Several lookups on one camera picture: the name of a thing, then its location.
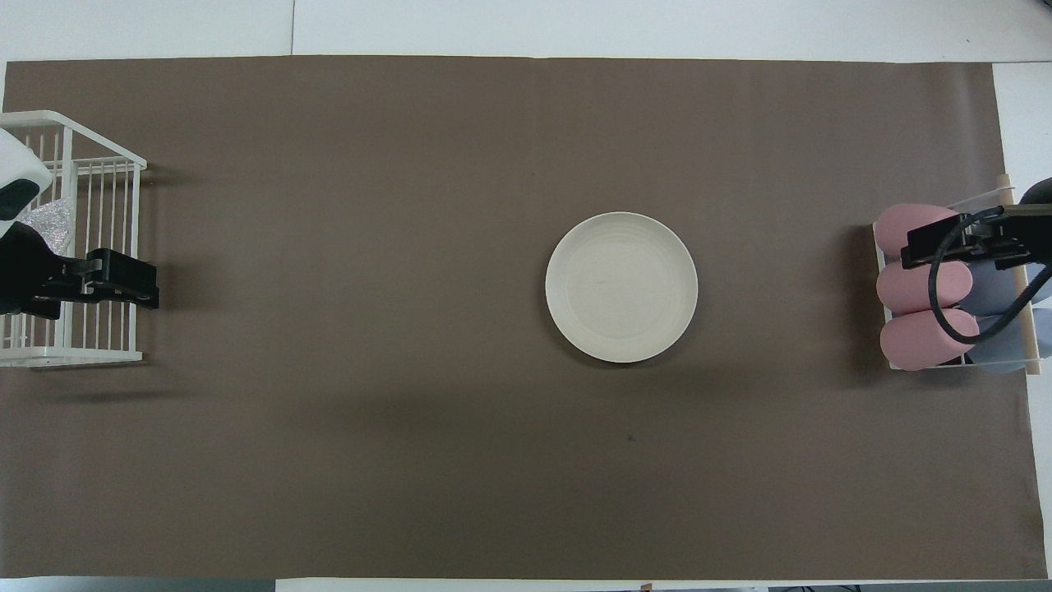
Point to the pink plastic cup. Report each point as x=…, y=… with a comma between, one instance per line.
x=900, y=224
x=908, y=288
x=912, y=341

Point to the white cup rack wooden rod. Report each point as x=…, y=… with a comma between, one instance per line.
x=1026, y=329

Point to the silver mesh sponge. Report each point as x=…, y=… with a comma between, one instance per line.
x=51, y=226

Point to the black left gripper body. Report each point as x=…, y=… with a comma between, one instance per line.
x=25, y=271

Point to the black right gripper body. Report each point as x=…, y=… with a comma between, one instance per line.
x=1023, y=237

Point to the brown table mat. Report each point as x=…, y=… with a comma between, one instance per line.
x=411, y=164

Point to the blue plastic cup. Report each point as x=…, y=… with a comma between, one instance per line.
x=1007, y=353
x=994, y=288

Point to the cream round plate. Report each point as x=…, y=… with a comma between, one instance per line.
x=621, y=288

